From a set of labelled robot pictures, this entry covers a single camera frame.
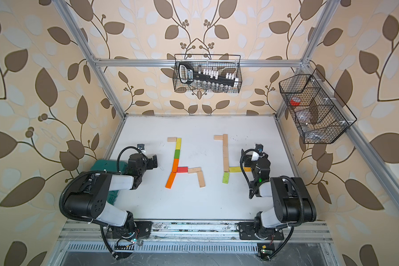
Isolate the yellow-green long block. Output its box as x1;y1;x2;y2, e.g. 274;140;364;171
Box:
229;166;242;173

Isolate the wood long block vertical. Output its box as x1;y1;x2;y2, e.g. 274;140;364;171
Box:
223;157;229;172

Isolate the wood long block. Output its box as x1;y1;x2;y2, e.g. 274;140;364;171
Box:
223;145;229;159
223;134;228;147
197;171;206;188

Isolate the light green small block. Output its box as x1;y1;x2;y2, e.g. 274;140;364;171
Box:
222;172;229;184

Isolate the dark green block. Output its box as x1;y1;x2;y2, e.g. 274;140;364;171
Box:
174;150;180;159

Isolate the yellow long block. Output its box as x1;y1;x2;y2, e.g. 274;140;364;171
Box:
176;138;182;150

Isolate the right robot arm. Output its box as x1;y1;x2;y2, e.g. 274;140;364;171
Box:
237;144;317;261

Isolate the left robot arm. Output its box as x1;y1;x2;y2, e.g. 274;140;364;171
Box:
59;144;158;260

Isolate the red cup in basket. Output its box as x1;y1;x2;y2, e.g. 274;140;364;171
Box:
290;96;301;107

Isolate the black socket tool set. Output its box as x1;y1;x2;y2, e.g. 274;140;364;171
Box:
177;62;241;87

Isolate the side wire basket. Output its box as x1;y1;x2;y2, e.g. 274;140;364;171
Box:
279;69;357;144

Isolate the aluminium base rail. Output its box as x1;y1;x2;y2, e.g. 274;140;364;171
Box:
58;219;333;255

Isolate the back wire basket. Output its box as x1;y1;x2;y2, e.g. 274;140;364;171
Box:
172;53;242;94

